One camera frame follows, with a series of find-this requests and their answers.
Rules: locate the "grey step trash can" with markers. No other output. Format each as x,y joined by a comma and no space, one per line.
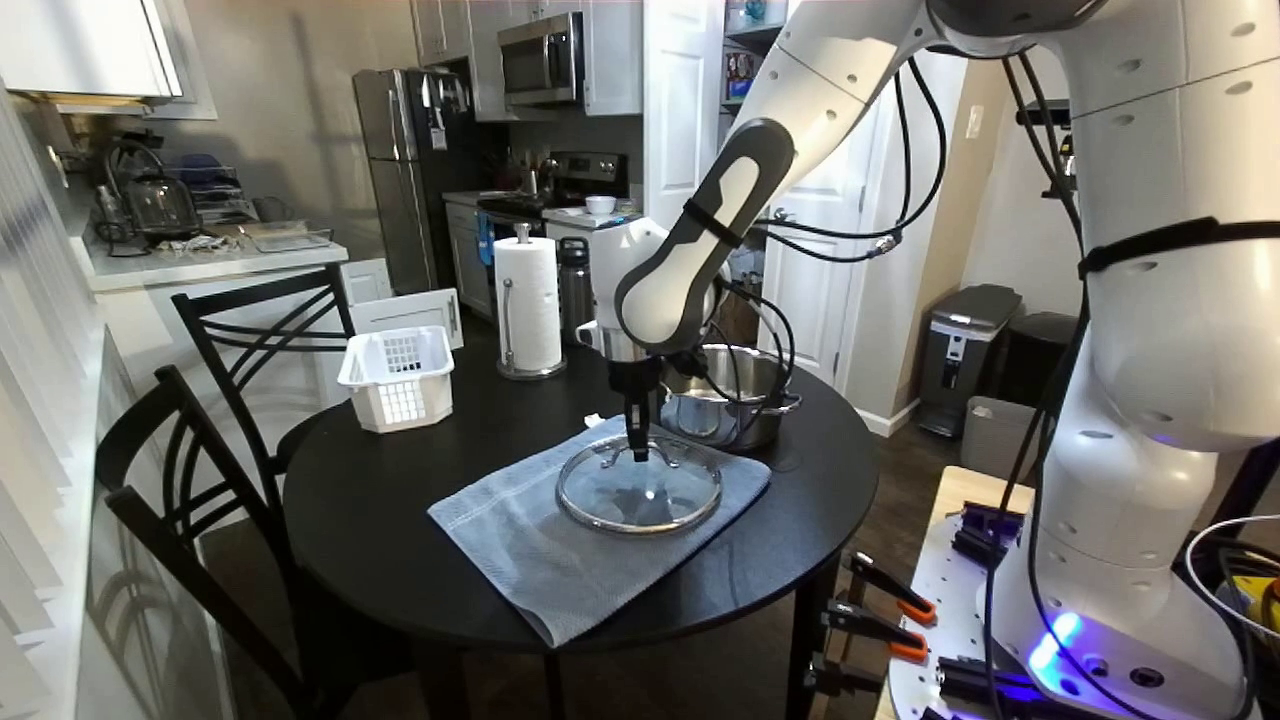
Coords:
962,352

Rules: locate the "small grey bin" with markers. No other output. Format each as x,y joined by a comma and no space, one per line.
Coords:
998,435

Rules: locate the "black kitchen stove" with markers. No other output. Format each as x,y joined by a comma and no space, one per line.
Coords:
575,173

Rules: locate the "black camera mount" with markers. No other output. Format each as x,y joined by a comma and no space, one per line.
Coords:
1054,134

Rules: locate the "steel microwave oven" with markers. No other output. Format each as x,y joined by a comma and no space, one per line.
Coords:
541,63

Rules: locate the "round black table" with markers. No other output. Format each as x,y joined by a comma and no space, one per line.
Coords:
403,533

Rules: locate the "round glass lid steel rim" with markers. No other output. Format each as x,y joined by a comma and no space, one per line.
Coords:
665,503

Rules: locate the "white bowl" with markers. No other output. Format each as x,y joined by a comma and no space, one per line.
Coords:
601,206

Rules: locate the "stainless steel refrigerator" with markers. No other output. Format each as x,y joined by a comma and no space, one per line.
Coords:
407,173

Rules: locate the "robot mounting workbench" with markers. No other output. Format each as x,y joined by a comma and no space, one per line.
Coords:
953,587

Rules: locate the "white plastic basket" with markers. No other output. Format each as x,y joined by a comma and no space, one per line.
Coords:
396,383

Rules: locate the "white paper towel roll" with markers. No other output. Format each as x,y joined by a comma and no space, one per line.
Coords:
531,307

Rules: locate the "blue grey cloth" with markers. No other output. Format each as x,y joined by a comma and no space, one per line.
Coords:
532,563

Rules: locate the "black bottle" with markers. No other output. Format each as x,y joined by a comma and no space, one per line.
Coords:
575,285

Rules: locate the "stainless steel pot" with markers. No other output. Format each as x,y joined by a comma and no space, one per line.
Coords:
741,402

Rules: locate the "black wooden chair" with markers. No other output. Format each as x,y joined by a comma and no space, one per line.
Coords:
172,507

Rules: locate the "black metal chair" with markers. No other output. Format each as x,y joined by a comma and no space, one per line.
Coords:
252,332

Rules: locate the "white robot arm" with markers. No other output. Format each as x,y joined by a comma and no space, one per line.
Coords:
1173,332

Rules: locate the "black bag on counter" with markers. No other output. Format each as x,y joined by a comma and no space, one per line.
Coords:
142,202

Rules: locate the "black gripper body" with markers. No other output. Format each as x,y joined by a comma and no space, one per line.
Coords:
642,383

